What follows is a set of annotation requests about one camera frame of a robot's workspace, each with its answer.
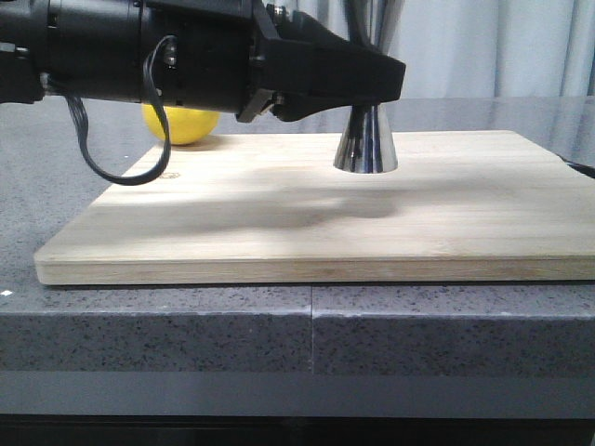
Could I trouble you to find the light wooden cutting board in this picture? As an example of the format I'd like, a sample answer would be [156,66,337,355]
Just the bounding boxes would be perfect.
[34,130,594,285]

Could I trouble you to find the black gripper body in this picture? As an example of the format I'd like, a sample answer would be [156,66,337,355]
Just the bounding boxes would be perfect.
[30,1,276,123]

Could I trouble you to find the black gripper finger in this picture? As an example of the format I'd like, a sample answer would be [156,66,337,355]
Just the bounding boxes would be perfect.
[271,93,357,122]
[253,2,405,105]

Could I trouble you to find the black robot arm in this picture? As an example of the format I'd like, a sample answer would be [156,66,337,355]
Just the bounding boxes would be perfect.
[1,1,405,123]

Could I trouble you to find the steel double jigger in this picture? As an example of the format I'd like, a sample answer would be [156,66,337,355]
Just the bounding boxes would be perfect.
[334,1,404,174]

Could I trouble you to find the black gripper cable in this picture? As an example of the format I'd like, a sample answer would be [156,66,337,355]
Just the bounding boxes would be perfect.
[62,35,178,187]

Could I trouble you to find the yellow lemon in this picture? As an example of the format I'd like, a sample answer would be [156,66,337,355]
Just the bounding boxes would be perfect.
[141,104,220,146]

